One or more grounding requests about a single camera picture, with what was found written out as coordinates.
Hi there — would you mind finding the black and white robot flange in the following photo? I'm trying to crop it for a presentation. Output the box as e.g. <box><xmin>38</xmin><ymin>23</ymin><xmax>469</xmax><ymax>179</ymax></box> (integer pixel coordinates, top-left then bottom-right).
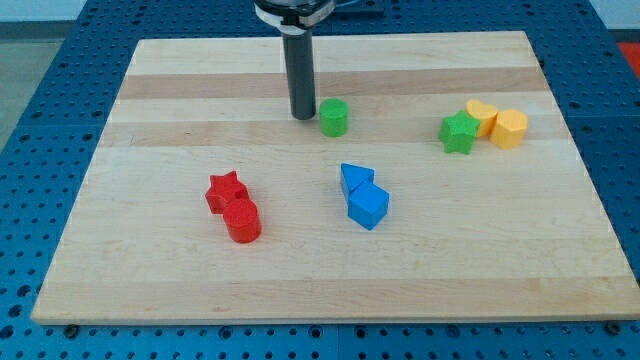
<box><xmin>254</xmin><ymin>0</ymin><xmax>335</xmax><ymax>35</ymax></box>

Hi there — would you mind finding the yellow heart block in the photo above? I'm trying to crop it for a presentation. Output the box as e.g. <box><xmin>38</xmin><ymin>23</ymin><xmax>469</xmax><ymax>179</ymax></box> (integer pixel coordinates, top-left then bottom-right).
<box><xmin>465</xmin><ymin>99</ymin><xmax>499</xmax><ymax>137</ymax></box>

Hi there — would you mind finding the green cylinder block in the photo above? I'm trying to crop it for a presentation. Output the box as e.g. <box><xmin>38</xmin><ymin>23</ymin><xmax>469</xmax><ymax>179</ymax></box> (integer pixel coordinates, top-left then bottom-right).
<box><xmin>319</xmin><ymin>98</ymin><xmax>349</xmax><ymax>137</ymax></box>

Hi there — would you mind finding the blue triangle block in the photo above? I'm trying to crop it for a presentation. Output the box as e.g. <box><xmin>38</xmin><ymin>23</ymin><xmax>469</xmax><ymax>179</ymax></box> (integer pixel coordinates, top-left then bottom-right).
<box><xmin>340</xmin><ymin>163</ymin><xmax>375</xmax><ymax>199</ymax></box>

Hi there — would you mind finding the yellow hexagon block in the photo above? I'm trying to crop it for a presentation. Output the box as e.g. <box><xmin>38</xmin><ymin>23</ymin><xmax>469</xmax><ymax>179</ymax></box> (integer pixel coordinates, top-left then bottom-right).
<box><xmin>489</xmin><ymin>109</ymin><xmax>529</xmax><ymax>149</ymax></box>

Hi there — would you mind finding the green star block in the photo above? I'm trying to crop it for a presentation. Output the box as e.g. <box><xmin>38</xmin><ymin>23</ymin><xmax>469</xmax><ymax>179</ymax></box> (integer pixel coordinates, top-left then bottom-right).
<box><xmin>438</xmin><ymin>110</ymin><xmax>481</xmax><ymax>154</ymax></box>

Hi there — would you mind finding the blue cube block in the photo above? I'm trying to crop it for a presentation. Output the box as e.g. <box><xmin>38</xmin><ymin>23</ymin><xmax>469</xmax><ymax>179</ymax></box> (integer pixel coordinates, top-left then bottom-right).
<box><xmin>347</xmin><ymin>182</ymin><xmax>390</xmax><ymax>230</ymax></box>

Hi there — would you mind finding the wooden board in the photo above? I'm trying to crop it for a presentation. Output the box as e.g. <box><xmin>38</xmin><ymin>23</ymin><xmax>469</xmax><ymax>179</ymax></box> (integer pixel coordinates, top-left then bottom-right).
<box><xmin>32</xmin><ymin>31</ymin><xmax>639</xmax><ymax>325</ymax></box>

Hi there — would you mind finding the red star block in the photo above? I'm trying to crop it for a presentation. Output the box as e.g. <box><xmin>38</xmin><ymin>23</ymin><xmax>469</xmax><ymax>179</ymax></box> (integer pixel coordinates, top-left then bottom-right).
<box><xmin>205</xmin><ymin>171</ymin><xmax>249</xmax><ymax>214</ymax></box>

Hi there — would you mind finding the red cylinder block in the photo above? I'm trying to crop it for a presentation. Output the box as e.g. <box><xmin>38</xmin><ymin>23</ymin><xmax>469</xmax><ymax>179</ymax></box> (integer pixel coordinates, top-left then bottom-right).
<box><xmin>223</xmin><ymin>198</ymin><xmax>262</xmax><ymax>244</ymax></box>

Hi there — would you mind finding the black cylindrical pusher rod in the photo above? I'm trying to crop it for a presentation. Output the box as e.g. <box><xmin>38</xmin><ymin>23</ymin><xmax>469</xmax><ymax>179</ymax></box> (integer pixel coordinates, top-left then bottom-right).
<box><xmin>282</xmin><ymin>30</ymin><xmax>316</xmax><ymax>120</ymax></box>

